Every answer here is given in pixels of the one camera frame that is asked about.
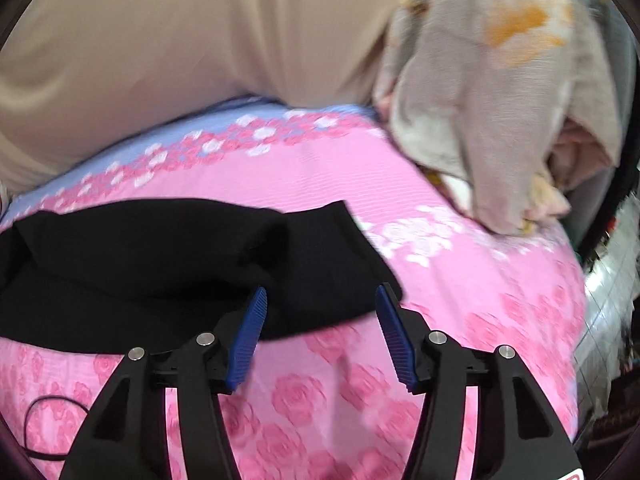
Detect beige curtain cloth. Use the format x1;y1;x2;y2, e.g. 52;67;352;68
1;0;398;194

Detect black cable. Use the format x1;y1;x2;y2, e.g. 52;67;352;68
22;394;91;461

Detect black fleece-lined pants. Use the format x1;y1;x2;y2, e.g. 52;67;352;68
1;198;396;354

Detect grey floral blanket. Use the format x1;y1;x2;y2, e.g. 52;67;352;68
373;0;622;235

